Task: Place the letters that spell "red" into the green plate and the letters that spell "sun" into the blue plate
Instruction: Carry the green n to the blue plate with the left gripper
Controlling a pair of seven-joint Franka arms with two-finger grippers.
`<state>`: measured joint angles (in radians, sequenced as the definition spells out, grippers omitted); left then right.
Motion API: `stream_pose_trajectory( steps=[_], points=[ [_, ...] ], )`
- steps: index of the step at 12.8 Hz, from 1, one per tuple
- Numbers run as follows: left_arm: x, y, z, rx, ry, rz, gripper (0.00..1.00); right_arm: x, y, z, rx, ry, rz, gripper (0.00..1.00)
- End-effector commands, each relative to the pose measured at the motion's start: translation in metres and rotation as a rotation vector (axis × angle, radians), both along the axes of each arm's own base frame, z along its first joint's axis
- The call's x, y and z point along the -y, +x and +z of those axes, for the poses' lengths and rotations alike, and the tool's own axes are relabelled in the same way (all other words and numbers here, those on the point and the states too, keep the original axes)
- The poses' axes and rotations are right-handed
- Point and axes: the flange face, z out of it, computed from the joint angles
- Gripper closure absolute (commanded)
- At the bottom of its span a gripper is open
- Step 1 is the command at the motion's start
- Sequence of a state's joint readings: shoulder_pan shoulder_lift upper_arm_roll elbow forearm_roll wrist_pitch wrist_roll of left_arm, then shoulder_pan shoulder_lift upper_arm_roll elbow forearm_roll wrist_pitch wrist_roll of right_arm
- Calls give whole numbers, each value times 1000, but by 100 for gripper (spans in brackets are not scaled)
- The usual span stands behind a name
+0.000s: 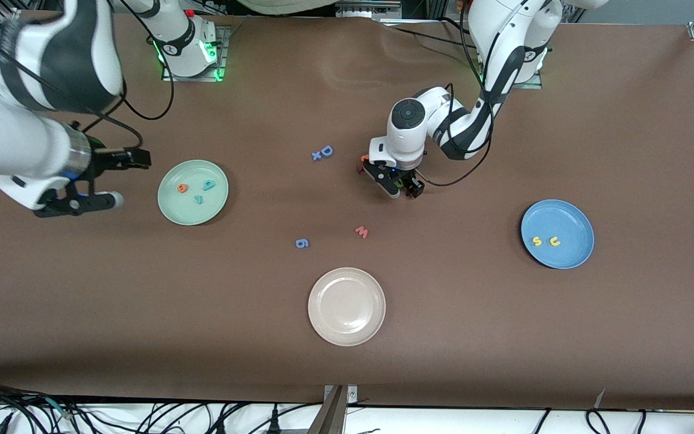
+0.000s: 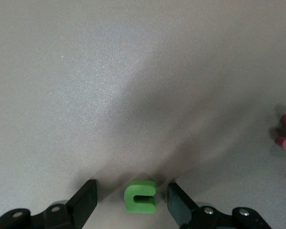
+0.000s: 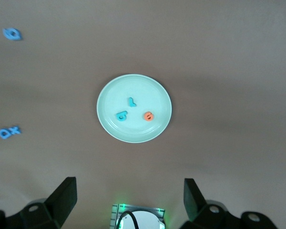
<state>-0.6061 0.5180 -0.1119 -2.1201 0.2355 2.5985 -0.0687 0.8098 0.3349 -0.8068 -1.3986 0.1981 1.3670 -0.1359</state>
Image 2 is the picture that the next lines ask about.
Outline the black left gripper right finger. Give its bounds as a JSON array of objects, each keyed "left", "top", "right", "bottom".
[{"left": 166, "top": 182, "right": 270, "bottom": 229}]

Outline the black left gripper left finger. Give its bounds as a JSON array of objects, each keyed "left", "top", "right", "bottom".
[{"left": 0, "top": 179, "right": 98, "bottom": 229}]

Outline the green foam letter n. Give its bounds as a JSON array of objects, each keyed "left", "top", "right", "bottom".
[{"left": 123, "top": 180, "right": 157, "bottom": 213}]

